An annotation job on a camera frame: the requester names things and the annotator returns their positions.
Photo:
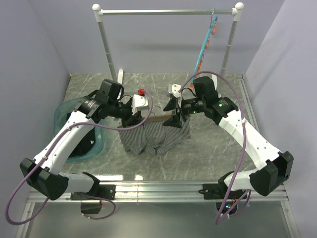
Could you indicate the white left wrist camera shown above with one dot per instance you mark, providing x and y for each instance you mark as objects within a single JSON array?
[{"x": 140, "y": 101}]

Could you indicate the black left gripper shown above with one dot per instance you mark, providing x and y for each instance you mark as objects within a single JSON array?
[{"x": 131, "y": 119}]

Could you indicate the beige clip hanger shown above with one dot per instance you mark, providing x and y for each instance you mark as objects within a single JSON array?
[{"x": 153, "y": 118}]

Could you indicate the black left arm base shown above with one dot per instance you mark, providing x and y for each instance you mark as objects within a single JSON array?
[{"x": 91, "y": 196}]

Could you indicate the black clothes in basket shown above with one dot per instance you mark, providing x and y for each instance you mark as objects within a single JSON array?
[{"x": 85, "y": 145}]

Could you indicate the aluminium mounting rail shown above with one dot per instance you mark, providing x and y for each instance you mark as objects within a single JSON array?
[{"x": 158, "y": 192}]

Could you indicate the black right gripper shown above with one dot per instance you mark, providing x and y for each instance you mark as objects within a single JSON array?
[{"x": 174, "y": 121}]

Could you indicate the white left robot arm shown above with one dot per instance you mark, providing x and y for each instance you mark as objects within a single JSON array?
[{"x": 43, "y": 172}]

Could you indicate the teal plastic basket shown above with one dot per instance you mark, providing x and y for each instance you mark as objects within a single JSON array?
[{"x": 62, "y": 115}]

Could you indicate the grey striped boxer underwear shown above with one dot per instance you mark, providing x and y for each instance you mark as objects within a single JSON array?
[{"x": 154, "y": 138}]

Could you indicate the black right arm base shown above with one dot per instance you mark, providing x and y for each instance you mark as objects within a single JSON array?
[{"x": 213, "y": 191}]

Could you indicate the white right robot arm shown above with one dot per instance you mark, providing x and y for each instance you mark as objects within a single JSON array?
[{"x": 272, "y": 167}]

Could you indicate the blue hanger with orange clips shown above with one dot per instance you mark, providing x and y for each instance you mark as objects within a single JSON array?
[{"x": 206, "y": 42}]

